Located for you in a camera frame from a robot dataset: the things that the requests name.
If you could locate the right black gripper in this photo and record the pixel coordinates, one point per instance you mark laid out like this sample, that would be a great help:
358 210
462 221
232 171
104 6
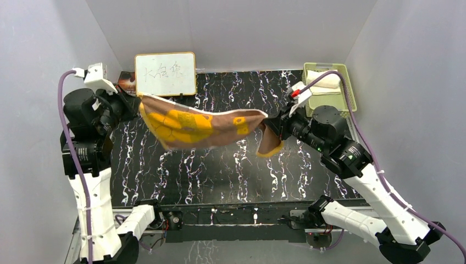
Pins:
279 122

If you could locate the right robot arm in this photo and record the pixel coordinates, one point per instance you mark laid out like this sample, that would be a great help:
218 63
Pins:
400 236

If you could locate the yellow brown towel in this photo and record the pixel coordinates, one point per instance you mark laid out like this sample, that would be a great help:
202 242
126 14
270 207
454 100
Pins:
179 127

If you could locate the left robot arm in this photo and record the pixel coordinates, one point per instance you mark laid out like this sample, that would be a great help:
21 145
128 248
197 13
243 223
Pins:
87 165

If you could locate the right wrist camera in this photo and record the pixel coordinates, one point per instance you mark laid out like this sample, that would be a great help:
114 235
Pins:
299 95

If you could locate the dark book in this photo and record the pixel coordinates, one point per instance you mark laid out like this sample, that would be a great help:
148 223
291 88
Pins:
127 82

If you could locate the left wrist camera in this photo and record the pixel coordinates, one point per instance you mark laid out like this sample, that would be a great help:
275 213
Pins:
95 78

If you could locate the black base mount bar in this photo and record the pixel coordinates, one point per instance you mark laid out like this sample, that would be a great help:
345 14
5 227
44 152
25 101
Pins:
236 222

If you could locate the aluminium rail frame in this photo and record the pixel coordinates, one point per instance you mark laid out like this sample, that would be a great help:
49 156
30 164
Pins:
233 222

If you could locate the whiteboard with yellow frame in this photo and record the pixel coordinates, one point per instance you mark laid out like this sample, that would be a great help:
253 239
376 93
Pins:
165 74

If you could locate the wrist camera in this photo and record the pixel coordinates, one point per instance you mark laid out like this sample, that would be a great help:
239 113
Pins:
299 95
95 78

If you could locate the green plastic basket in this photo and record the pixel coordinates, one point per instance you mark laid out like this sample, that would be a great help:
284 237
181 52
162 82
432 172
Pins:
337 101

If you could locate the white towel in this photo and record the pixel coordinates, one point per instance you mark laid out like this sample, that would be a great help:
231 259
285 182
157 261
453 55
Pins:
328 85

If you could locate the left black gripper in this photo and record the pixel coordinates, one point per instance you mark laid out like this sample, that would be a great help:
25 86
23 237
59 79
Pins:
131 102

